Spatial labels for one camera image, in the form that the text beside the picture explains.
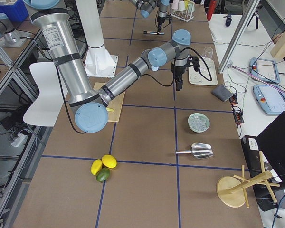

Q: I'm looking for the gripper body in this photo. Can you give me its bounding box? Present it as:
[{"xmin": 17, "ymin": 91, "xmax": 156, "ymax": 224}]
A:
[
  {"xmin": 156, "ymin": 10, "xmax": 172, "ymax": 24},
  {"xmin": 171, "ymin": 55, "xmax": 200, "ymax": 82}
]

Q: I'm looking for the metal muddler stick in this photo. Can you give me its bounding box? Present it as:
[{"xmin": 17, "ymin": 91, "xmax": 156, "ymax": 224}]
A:
[{"xmin": 143, "ymin": 31, "xmax": 165, "ymax": 35}]

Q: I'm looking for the metal ice scoop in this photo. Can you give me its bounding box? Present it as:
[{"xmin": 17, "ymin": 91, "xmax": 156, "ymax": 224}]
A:
[{"xmin": 175, "ymin": 142, "xmax": 214, "ymax": 159}]

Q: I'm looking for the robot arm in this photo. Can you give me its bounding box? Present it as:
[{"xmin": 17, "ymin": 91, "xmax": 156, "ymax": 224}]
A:
[
  {"xmin": 24, "ymin": 0, "xmax": 191, "ymax": 134},
  {"xmin": 129, "ymin": 0, "xmax": 172, "ymax": 35}
]

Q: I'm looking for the light blue cup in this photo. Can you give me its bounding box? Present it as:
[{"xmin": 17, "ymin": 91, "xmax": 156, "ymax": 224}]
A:
[{"xmin": 151, "ymin": 66, "xmax": 159, "ymax": 71}]

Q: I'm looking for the yellow lemon upper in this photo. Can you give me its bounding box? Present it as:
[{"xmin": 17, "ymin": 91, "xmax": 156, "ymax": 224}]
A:
[{"xmin": 101, "ymin": 154, "xmax": 117, "ymax": 169}]

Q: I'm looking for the yellow lemon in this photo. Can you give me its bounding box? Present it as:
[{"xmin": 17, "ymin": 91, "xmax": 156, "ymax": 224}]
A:
[
  {"xmin": 101, "ymin": 154, "xmax": 117, "ymax": 169},
  {"xmin": 90, "ymin": 159, "xmax": 103, "ymax": 175}
]

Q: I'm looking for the yellow lemon left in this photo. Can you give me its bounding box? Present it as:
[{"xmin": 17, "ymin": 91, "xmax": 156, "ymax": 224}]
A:
[{"xmin": 90, "ymin": 159, "xmax": 103, "ymax": 175}]

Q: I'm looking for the cream bear tray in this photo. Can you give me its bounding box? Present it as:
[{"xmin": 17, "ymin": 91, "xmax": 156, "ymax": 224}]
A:
[{"xmin": 188, "ymin": 58, "xmax": 218, "ymax": 86}]

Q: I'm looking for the wine glass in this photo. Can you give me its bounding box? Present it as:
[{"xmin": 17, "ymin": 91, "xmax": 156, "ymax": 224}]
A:
[{"xmin": 200, "ymin": 47, "xmax": 213, "ymax": 73}]

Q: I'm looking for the grey folded cloth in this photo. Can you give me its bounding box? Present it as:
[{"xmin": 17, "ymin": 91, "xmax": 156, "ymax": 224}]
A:
[{"xmin": 211, "ymin": 84, "xmax": 233, "ymax": 102}]

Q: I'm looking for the green bowl of ice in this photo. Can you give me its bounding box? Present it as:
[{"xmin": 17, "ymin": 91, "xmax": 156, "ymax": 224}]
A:
[{"xmin": 188, "ymin": 113, "xmax": 210, "ymax": 133}]

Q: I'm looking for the metal rod on desk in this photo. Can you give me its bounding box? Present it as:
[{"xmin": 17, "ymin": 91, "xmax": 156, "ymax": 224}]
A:
[{"xmin": 227, "ymin": 65, "xmax": 285, "ymax": 94}]

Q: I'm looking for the bamboo cutting board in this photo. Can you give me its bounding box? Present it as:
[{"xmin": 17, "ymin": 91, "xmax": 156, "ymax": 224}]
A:
[{"xmin": 106, "ymin": 92, "xmax": 125, "ymax": 123}]

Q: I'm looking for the dark umbrella on desk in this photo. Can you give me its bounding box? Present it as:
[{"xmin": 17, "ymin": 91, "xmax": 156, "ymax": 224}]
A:
[{"xmin": 225, "ymin": 14, "xmax": 232, "ymax": 27}]

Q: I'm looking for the upper teach pendant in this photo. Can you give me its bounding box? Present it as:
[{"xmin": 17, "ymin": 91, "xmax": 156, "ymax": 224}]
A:
[{"xmin": 249, "ymin": 57, "xmax": 281, "ymax": 84}]

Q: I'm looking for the teach pendant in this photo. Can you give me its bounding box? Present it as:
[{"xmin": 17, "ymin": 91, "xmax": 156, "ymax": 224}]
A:
[
  {"xmin": 249, "ymin": 57, "xmax": 281, "ymax": 84},
  {"xmin": 253, "ymin": 85, "xmax": 285, "ymax": 116}
]

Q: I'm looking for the lower teach pendant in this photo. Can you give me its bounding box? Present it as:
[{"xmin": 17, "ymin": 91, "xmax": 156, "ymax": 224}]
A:
[{"xmin": 253, "ymin": 85, "xmax": 285, "ymax": 116}]

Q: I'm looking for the black box on desk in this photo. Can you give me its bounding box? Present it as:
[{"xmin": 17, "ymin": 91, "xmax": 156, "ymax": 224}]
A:
[{"xmin": 241, "ymin": 135, "xmax": 261, "ymax": 172}]

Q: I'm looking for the black monitor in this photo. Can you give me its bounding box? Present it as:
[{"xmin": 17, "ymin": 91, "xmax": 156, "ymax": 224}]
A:
[{"xmin": 256, "ymin": 111, "xmax": 285, "ymax": 189}]

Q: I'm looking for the green lime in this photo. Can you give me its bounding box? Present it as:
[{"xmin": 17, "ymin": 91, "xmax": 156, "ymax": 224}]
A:
[{"xmin": 96, "ymin": 168, "xmax": 110, "ymax": 182}]

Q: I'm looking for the wooden mug tree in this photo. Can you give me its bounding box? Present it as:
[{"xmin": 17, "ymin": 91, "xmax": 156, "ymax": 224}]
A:
[{"xmin": 216, "ymin": 151, "xmax": 280, "ymax": 208}]

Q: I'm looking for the white chair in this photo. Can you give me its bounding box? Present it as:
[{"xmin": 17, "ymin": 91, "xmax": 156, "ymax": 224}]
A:
[{"xmin": 23, "ymin": 62, "xmax": 67, "ymax": 127}]

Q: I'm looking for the blue storage bin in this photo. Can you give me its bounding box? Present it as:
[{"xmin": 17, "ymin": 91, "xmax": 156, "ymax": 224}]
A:
[{"xmin": 0, "ymin": 0, "xmax": 29, "ymax": 22}]

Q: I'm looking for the white power strip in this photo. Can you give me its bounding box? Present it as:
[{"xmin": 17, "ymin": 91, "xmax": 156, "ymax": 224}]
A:
[{"xmin": 10, "ymin": 133, "xmax": 26, "ymax": 147}]

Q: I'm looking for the white wire cup rack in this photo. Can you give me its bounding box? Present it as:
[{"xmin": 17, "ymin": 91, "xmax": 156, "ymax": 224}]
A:
[{"xmin": 171, "ymin": 0, "xmax": 195, "ymax": 22}]

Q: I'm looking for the aluminium frame post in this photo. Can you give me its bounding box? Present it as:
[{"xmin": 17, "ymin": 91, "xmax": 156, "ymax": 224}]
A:
[{"xmin": 218, "ymin": 0, "xmax": 260, "ymax": 74}]

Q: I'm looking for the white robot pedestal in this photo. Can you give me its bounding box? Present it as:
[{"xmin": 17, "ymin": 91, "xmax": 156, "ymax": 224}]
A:
[{"xmin": 76, "ymin": 0, "xmax": 118, "ymax": 78}]

